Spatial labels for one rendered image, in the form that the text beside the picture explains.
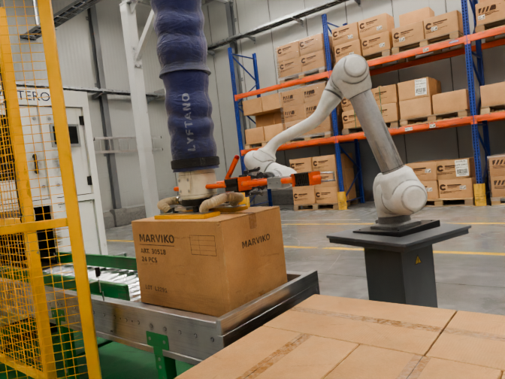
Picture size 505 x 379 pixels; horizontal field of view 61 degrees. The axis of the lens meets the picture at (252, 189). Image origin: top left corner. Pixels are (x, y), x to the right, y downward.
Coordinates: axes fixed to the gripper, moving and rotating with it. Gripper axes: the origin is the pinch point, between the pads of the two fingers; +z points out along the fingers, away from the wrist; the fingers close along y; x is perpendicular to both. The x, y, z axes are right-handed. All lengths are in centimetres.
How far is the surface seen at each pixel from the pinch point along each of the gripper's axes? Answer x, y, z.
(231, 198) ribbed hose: 7.5, 6.0, -1.6
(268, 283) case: -4.4, 45.0, -7.2
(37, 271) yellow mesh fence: 112, 36, 40
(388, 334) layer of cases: -63, 53, 7
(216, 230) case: -0.9, 16.9, 18.7
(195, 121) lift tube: 17.8, -29.5, 5.4
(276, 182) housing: -21.4, 0.4, 3.2
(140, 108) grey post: 271, -86, -162
